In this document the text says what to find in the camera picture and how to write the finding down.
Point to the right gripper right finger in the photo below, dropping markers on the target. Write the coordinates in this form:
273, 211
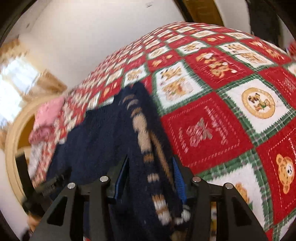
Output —
235, 220

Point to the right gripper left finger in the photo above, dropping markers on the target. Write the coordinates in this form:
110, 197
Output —
71, 209

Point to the navy patterned knit sweater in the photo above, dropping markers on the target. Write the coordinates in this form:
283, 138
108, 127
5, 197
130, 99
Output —
129, 127

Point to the person's left hand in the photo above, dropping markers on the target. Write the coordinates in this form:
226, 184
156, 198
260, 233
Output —
33, 221

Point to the grey floral pillow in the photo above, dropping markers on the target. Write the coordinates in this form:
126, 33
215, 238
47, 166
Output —
35, 157

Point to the cream and wood headboard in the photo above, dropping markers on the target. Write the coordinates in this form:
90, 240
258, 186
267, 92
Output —
17, 141

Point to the folded pink blanket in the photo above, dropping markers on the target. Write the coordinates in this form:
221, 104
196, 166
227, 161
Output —
44, 120

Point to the red checkered bear bedspread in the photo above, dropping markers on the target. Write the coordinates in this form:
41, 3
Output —
226, 101

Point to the beige patterned curtain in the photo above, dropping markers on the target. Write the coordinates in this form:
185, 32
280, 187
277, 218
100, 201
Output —
22, 80

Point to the red plaid bag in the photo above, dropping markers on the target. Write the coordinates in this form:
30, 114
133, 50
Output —
291, 49

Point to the brown wooden door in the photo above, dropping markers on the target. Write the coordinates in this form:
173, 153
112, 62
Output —
200, 11

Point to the black folded stroller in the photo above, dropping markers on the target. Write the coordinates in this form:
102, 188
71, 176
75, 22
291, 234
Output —
264, 22

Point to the white wall switch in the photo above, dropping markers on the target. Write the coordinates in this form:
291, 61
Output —
149, 4

